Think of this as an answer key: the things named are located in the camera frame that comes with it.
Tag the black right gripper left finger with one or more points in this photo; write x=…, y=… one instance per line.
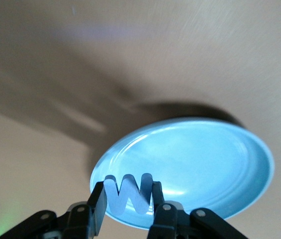
x=98, y=214

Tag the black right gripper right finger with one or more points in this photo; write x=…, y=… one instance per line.
x=165, y=219

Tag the blue foam capital W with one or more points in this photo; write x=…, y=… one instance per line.
x=113, y=196

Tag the blue plate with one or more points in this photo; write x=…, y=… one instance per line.
x=192, y=159

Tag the brown table cover mat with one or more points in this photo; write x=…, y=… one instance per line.
x=30, y=154

